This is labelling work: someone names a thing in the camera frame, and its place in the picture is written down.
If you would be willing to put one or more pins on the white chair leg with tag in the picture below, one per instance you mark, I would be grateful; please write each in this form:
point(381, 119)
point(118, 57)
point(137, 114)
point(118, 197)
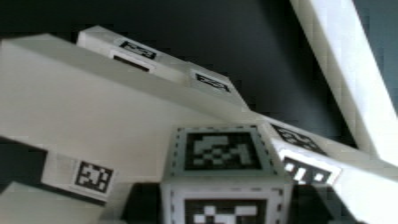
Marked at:
point(121, 49)

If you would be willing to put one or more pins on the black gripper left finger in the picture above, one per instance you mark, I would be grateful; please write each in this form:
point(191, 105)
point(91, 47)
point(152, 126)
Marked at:
point(134, 206)

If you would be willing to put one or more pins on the white chair backrest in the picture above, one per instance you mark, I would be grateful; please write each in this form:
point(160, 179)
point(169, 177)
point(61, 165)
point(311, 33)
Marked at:
point(89, 116)

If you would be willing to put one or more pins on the white tagged cube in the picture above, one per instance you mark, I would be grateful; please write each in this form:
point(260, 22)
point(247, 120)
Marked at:
point(224, 185)

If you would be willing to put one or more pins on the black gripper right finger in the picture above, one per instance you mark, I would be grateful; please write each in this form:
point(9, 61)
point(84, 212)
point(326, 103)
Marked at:
point(317, 207)

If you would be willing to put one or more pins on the white U-shaped frame wall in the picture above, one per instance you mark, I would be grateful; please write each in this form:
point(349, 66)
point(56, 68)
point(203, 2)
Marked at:
point(336, 37)

